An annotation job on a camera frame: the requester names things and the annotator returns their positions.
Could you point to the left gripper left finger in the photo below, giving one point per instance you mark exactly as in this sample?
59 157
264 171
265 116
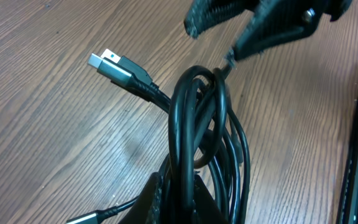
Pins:
147 207

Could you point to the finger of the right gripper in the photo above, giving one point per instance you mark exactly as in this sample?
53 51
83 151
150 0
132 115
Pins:
205 14

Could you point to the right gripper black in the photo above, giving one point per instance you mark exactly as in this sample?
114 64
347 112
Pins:
278 22

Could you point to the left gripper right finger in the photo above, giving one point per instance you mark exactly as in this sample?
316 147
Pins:
206 211

